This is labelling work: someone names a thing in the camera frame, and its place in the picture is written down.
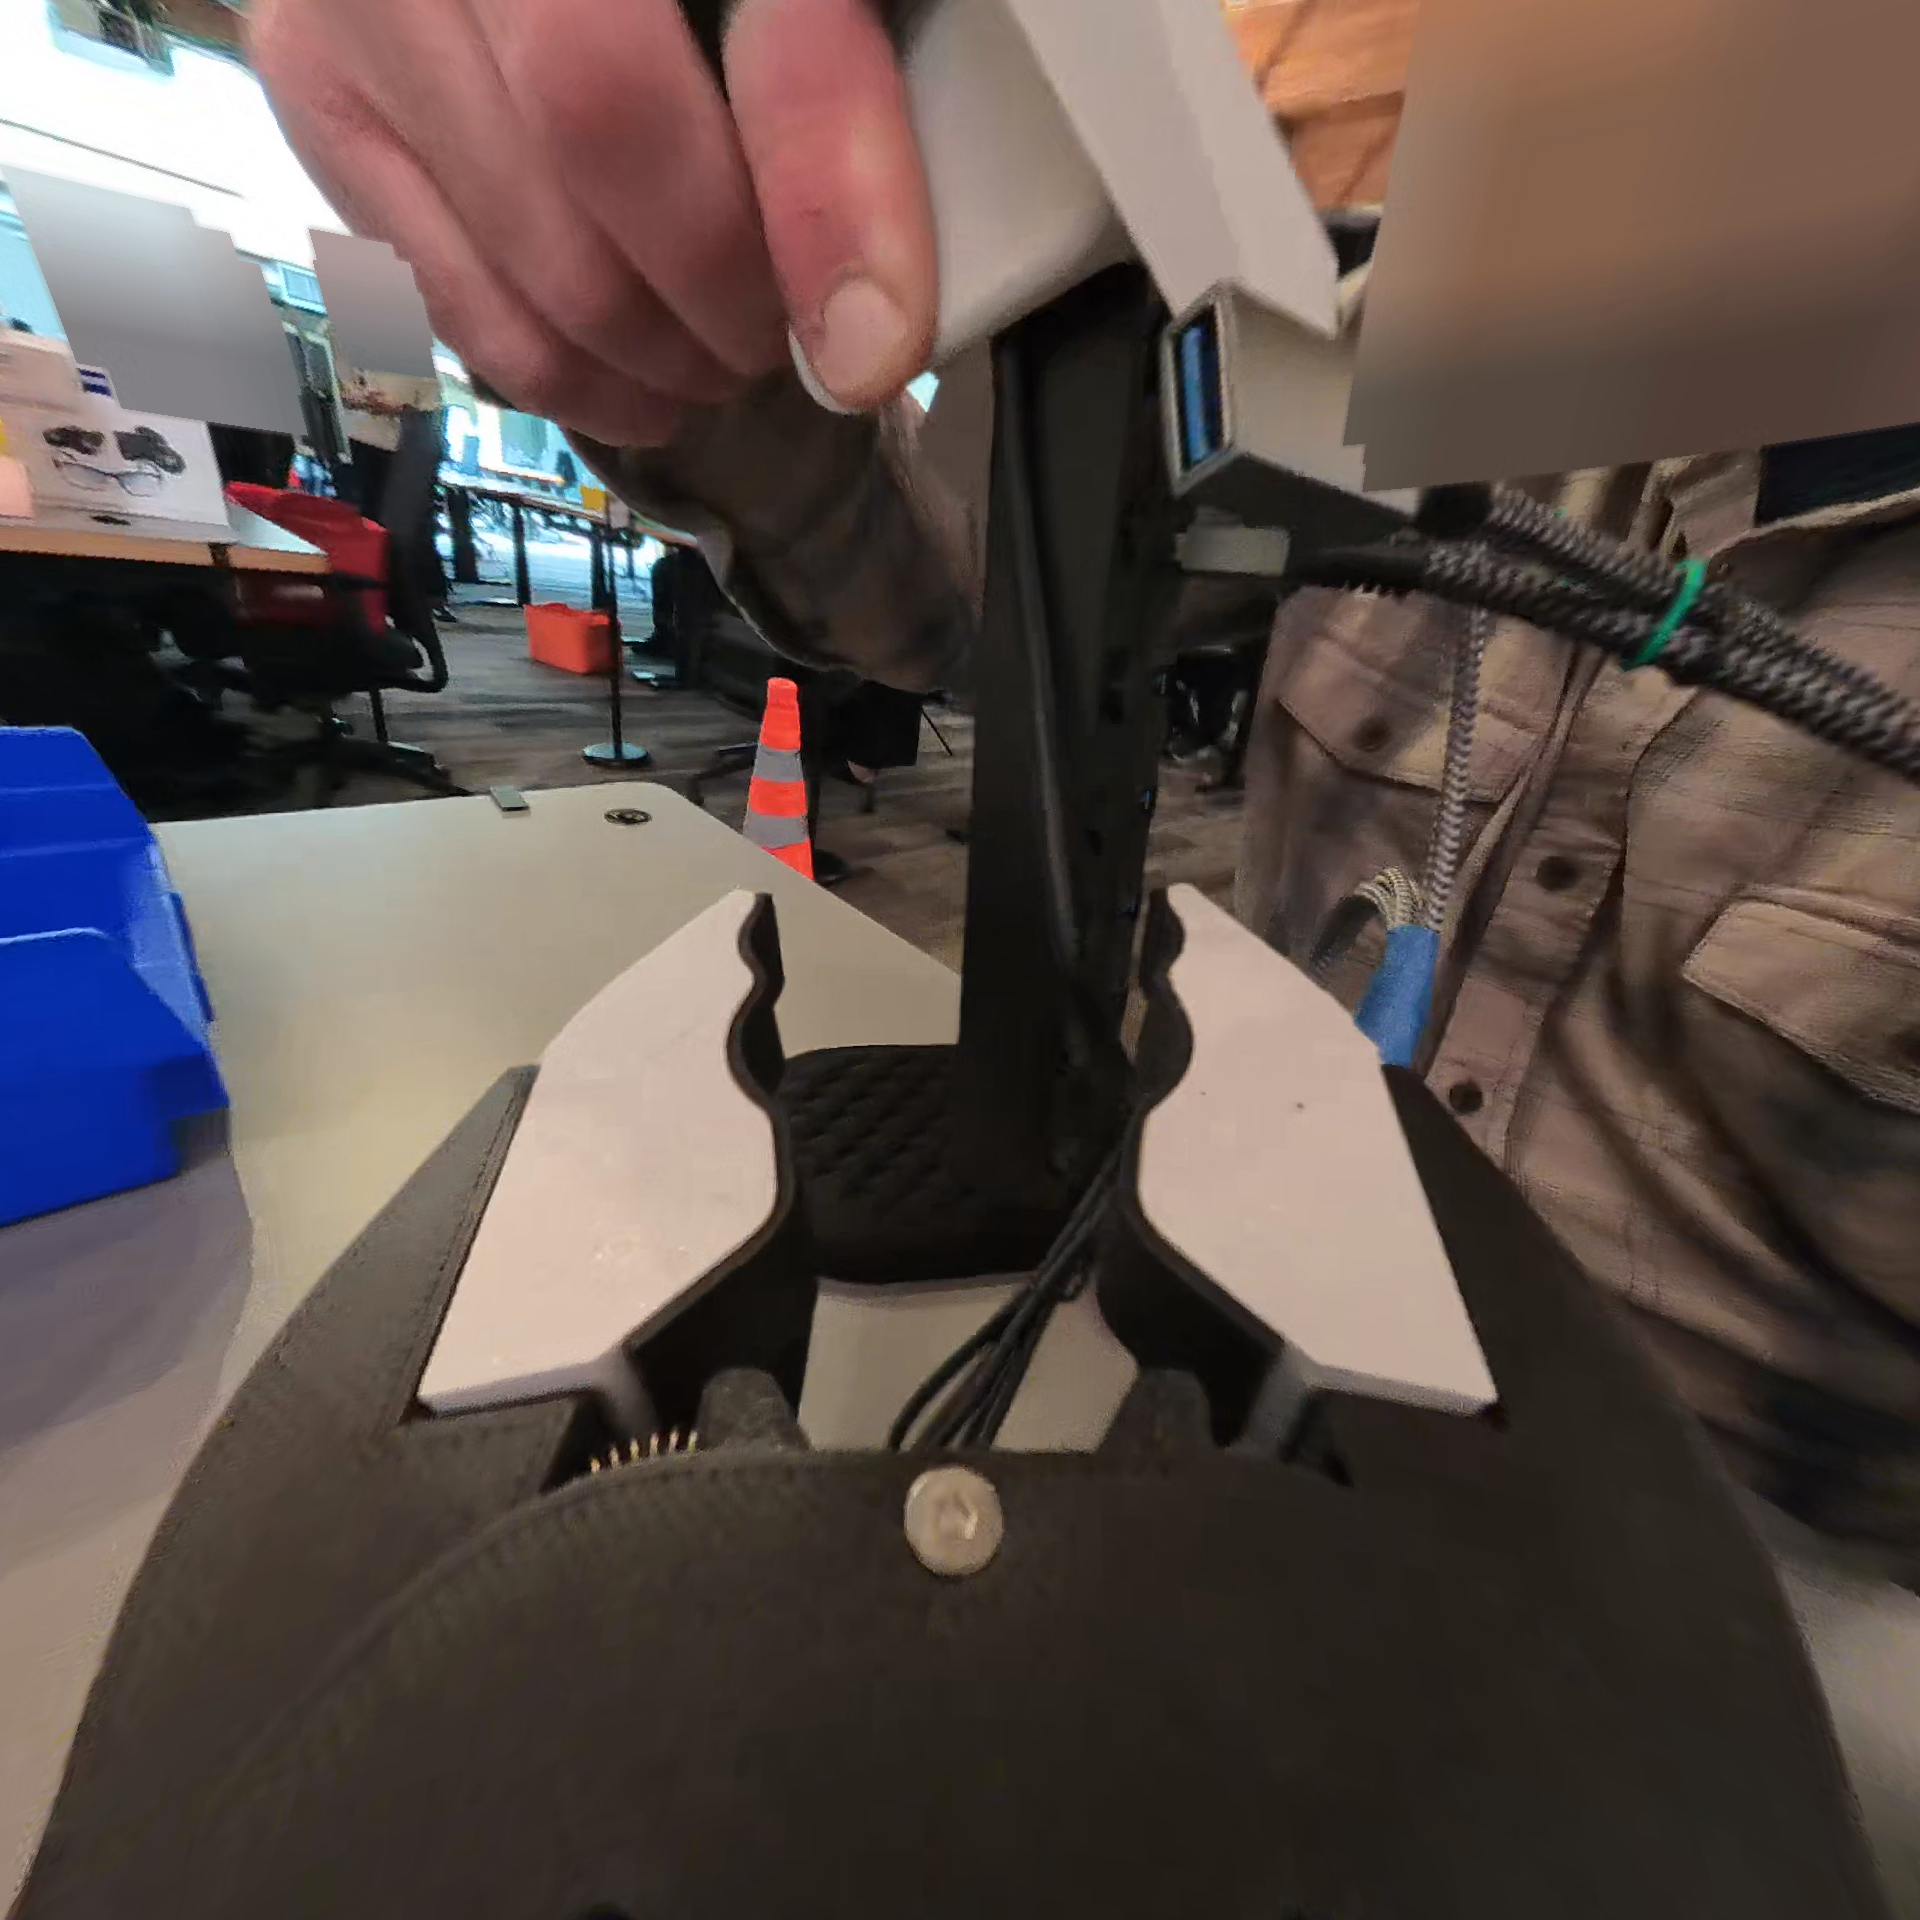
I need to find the dark braided usb cable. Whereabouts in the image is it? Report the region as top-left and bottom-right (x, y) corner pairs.
(1176, 480), (1920, 789)

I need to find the black wrist rest pad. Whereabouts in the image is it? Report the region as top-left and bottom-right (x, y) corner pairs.
(770, 1040), (1116, 1290)

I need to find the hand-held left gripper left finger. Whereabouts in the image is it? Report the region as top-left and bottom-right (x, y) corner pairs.
(418, 889), (812, 1447)

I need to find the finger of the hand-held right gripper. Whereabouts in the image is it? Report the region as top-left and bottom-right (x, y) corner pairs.
(1156, 280), (1412, 556)

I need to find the blue plastic bin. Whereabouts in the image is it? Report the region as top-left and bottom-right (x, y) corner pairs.
(0, 723), (233, 1229)

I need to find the person's right hand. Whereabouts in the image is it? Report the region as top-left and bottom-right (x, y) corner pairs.
(246, 0), (942, 452)

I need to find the red office chair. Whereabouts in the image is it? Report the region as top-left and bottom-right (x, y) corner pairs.
(223, 480), (456, 796)

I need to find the white cardboard box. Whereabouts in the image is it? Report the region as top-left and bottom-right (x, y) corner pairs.
(0, 332), (233, 532)

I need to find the black usb hub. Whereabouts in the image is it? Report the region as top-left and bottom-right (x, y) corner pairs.
(948, 264), (1243, 1207)

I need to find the black hub cable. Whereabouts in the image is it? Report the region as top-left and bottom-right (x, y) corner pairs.
(889, 1112), (1148, 1460)

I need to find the orange plastic bin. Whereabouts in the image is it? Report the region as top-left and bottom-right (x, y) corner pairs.
(526, 599), (620, 680)

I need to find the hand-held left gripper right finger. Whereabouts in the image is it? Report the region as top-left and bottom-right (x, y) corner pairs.
(1093, 880), (1499, 1463)

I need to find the silver braided usb cable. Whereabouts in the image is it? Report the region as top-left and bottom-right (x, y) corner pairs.
(1328, 599), (1498, 1074)

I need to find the wooden work table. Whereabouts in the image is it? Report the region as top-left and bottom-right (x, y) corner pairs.
(0, 497), (332, 737)

